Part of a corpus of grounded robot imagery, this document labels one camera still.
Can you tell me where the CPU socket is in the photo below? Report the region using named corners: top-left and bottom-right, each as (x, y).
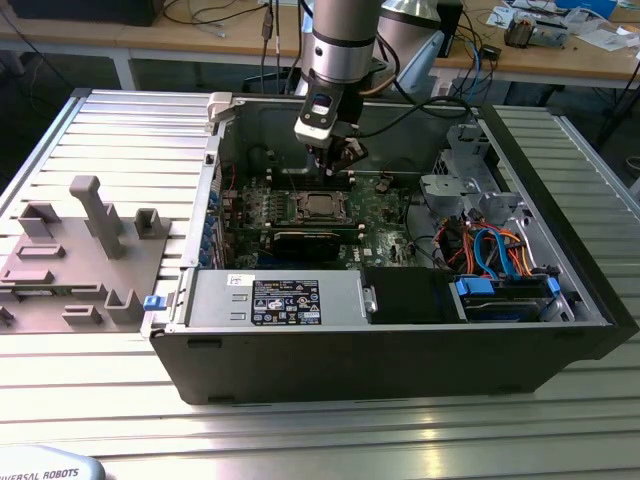
top-left (294, 189), bottom-right (351, 224)

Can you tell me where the thick black camera cable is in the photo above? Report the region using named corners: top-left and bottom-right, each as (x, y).
top-left (349, 29), bottom-right (476, 141)

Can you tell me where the grey plastic parts rack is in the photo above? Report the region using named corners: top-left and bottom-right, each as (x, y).
top-left (0, 174), bottom-right (174, 335)

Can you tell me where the copper coloured hose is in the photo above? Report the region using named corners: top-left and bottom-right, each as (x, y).
top-left (357, 69), bottom-right (399, 97)

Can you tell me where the orange wire bundle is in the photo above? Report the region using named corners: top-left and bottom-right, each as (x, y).
top-left (447, 224), bottom-right (536, 277)

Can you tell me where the grey electronic device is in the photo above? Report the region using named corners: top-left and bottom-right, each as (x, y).
top-left (532, 19), bottom-right (571, 49)

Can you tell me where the grey power supply unit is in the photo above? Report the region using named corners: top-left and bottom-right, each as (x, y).
top-left (187, 269), bottom-right (369, 329)

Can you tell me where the blue disk wire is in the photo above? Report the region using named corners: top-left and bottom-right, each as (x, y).
top-left (493, 231), bottom-right (517, 281)
top-left (472, 227), bottom-right (501, 279)

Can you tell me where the pale blue teach pendant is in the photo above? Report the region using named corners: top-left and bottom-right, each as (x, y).
top-left (0, 444), bottom-right (107, 480)

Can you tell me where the black plastic shroud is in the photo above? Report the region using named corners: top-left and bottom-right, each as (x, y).
top-left (362, 267), bottom-right (469, 325)

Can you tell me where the black graphics card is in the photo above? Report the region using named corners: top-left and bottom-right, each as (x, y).
top-left (234, 224), bottom-right (364, 262)

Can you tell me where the black equipment box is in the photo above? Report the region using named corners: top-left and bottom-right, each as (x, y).
top-left (9, 0), bottom-right (161, 27)

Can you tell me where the blue cardboard box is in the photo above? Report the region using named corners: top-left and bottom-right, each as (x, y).
top-left (555, 0), bottom-right (617, 19)

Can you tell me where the black hanging cable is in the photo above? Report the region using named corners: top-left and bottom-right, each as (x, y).
top-left (257, 0), bottom-right (274, 94)

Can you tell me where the metal cooler heatsink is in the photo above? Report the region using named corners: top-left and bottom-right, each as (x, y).
top-left (504, 14), bottom-right (539, 49)

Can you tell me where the wooden desk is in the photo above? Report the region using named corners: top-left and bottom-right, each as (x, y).
top-left (0, 0), bottom-right (640, 91)

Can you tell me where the thin black wire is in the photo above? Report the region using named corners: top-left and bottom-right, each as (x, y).
top-left (382, 156), bottom-right (426, 184)

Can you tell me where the grey metal drive cage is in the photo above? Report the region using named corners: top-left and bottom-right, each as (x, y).
top-left (418, 173), bottom-right (484, 217)

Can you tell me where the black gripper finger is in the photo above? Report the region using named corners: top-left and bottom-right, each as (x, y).
top-left (328, 137), bottom-right (371, 178)
top-left (307, 143), bottom-right (336, 180)

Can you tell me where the green motherboard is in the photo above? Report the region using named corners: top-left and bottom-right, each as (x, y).
top-left (219, 172), bottom-right (436, 271)

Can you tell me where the hard disk in blue carrier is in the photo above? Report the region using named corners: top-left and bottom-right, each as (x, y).
top-left (448, 273), bottom-right (561, 324)

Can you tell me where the pale grey case latch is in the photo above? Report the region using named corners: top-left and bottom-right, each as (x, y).
top-left (207, 92), bottom-right (236, 124)

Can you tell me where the large white wrist camera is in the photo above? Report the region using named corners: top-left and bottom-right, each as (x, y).
top-left (293, 88), bottom-right (344, 149)

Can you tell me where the black PC case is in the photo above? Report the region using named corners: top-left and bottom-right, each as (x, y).
top-left (148, 92), bottom-right (640, 406)

